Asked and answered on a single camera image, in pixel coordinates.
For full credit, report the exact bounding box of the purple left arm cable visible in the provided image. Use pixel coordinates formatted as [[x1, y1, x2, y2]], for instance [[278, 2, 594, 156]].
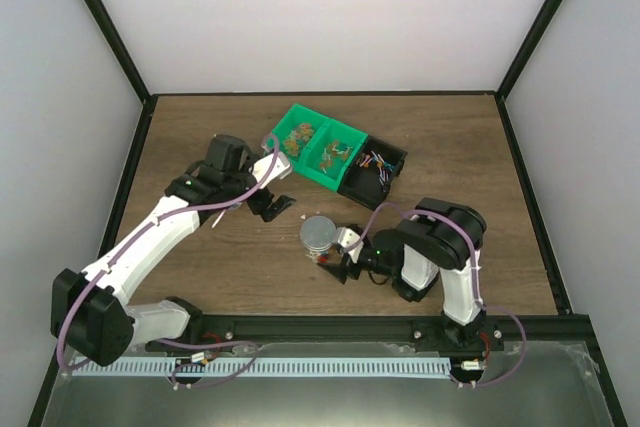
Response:
[[55, 132, 281, 391]]

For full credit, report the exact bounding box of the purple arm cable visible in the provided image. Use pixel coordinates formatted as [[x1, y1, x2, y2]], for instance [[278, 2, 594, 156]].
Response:
[[344, 202, 527, 389], [55, 132, 281, 391]]

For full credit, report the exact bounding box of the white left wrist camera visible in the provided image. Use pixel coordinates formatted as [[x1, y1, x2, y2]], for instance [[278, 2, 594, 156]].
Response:
[[253, 151, 293, 185]]

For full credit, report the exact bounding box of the black bin with lollipops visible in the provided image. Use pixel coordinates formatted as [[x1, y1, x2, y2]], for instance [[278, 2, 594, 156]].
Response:
[[337, 136, 407, 210]]

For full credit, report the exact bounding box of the silver metal jar lid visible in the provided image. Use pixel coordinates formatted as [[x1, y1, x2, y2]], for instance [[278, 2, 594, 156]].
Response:
[[299, 215, 337, 253]]

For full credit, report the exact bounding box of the green bin with star candies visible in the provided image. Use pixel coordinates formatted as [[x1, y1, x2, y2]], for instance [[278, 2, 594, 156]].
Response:
[[271, 104, 329, 171]]

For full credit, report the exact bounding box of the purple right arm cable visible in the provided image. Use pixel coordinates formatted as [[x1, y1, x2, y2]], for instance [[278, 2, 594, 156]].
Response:
[[344, 202, 527, 389]]

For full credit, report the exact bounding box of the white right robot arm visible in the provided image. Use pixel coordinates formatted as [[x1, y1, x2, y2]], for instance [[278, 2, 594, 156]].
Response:
[[317, 197, 487, 350]]

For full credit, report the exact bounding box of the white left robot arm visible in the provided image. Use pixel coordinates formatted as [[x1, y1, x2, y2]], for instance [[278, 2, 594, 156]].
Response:
[[51, 134, 294, 371]]

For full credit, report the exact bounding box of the green bin with lollipops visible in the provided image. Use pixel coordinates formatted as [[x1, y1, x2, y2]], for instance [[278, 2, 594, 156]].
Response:
[[298, 119, 368, 191]]

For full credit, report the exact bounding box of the clear plastic jar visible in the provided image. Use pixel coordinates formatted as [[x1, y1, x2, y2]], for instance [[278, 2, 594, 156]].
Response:
[[305, 246, 340, 264]]

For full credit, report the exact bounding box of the silver metal scoop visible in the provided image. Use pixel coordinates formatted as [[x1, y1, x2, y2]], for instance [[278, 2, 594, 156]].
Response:
[[211, 203, 241, 229]]

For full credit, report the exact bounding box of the light blue slotted strip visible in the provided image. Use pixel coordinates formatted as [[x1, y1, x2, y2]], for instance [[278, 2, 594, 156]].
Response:
[[72, 357, 451, 380]]

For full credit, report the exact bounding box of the black front mounting rail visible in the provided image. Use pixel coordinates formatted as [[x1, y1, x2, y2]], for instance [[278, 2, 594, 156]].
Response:
[[64, 314, 591, 354]]

